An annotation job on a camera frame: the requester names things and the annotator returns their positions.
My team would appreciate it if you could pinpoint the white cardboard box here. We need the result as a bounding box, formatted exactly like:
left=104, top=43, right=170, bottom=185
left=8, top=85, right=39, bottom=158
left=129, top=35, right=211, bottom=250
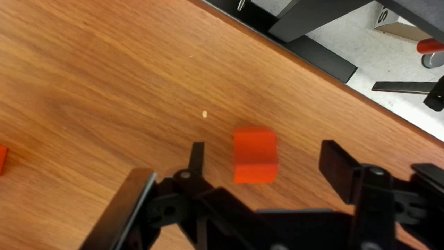
left=373, top=4, right=434, bottom=45

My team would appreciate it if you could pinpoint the orange block under green triangle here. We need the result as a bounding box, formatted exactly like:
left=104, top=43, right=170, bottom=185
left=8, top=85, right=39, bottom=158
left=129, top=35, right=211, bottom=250
left=0, top=143, right=9, bottom=176

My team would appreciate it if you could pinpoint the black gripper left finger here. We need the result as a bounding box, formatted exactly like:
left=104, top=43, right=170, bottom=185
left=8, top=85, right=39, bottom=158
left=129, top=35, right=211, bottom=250
left=154, top=140, right=261, bottom=250

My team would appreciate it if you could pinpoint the orange cube block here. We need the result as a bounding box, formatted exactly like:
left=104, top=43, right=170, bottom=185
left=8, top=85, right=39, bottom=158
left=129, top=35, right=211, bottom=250
left=231, top=128, right=279, bottom=168
left=233, top=163, right=280, bottom=186

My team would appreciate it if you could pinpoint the black clamp with orange handle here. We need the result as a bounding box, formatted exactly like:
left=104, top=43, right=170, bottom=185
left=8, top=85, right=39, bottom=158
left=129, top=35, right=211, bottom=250
left=370, top=38, right=444, bottom=113

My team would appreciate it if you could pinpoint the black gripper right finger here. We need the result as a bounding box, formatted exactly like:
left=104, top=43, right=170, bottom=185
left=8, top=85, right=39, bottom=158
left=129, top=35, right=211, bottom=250
left=319, top=139, right=395, bottom=250

